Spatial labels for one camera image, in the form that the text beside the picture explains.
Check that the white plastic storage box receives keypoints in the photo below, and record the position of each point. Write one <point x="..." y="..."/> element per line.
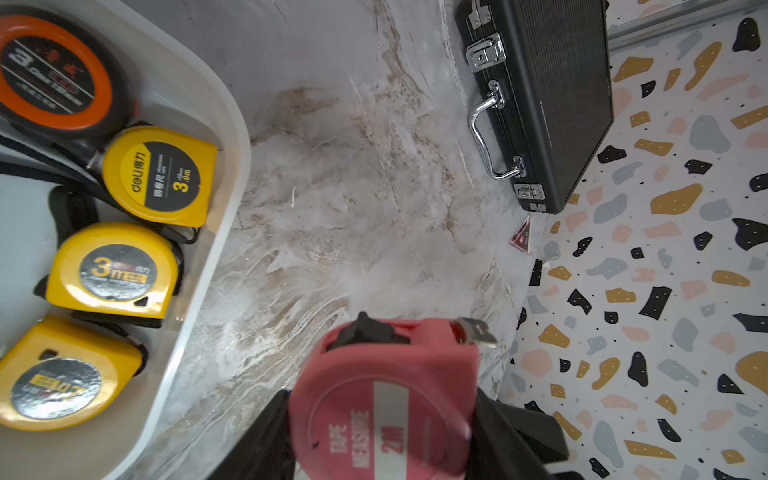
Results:
<point x="53" y="187"/>

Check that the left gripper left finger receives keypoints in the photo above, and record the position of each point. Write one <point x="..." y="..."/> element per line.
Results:
<point x="264" y="452"/>

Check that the black orange tape measure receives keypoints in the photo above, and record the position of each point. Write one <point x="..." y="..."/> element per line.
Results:
<point x="57" y="79"/>

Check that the black hard carrying case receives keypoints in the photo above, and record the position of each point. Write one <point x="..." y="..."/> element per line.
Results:
<point x="543" y="71"/>

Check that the yellow tape measure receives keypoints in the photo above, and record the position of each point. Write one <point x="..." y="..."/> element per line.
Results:
<point x="160" y="175"/>
<point x="62" y="373"/>
<point x="115" y="272"/>

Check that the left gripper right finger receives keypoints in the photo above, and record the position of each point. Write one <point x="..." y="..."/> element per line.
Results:
<point x="514" y="443"/>

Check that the pink tape measure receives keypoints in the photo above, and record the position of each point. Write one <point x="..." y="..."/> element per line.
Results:
<point x="389" y="399"/>

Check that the red triangle sticker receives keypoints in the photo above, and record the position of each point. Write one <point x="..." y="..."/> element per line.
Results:
<point x="521" y="239"/>

